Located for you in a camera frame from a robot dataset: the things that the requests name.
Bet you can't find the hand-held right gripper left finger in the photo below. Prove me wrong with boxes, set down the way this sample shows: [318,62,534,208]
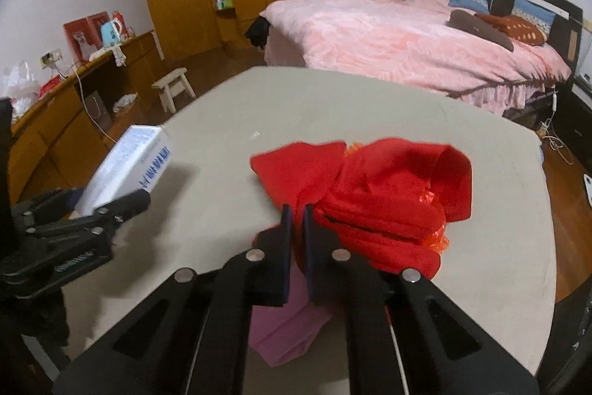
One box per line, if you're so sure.
[51,204,293,395]

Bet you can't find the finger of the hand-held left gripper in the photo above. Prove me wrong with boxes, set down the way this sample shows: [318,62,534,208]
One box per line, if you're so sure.
[90,190,151,225]
[14,187,85,217]

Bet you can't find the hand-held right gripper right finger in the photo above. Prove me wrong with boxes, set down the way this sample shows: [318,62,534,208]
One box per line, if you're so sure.
[303,204,539,395]

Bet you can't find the white cardboard box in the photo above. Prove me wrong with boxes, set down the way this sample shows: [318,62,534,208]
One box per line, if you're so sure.
[74,124,173,215]

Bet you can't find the red cloth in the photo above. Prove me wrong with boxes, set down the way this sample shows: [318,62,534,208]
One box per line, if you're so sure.
[250,138,473,278]

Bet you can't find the wooden desk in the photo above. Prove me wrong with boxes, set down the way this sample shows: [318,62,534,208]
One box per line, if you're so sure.
[0,29,165,204]

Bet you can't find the pink cloth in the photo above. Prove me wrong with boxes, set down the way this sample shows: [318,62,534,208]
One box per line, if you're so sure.
[247,258,334,368]

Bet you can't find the grey paper bag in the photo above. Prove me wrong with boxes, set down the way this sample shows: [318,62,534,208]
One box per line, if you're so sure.
[85,91,112,132]

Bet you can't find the white plastic bag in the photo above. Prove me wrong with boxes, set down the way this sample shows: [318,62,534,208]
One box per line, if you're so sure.
[2,61,40,110]

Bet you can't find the wooden stool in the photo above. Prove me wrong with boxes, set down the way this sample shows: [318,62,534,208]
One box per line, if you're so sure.
[152,68,195,114]

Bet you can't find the beige tablecloth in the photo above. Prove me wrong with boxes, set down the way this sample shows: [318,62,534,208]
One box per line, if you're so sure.
[60,66,556,377]

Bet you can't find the light blue kettle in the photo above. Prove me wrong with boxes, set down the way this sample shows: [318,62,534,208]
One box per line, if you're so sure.
[101,18,125,47]

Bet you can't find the red bottle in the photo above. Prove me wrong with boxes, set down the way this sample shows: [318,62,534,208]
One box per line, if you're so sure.
[111,10,131,39]

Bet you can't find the wooden door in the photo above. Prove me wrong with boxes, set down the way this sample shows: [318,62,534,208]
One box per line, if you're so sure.
[139,0,223,60]

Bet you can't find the black garment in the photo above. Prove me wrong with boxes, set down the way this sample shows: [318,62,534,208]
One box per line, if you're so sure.
[245,16,272,50]

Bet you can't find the pink blanket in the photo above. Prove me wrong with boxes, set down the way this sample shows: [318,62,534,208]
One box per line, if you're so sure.
[259,0,572,113]

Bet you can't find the brown pillow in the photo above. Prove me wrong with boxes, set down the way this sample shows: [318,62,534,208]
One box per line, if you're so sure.
[446,9,515,52]

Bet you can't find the blue pillow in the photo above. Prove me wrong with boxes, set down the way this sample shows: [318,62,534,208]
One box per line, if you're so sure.
[448,0,490,13]
[511,0,556,30]

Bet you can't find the dark nightstand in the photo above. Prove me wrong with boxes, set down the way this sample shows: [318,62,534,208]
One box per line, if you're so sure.
[555,66,592,167]

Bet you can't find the red dotted pillow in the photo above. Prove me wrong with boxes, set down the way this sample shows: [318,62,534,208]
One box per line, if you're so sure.
[474,12,549,45]

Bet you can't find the red photo frame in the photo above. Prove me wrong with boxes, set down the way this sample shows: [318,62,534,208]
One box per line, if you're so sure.
[63,11,112,63]

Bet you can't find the white charger cable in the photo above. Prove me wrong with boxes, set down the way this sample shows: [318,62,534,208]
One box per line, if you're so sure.
[539,92,575,165]

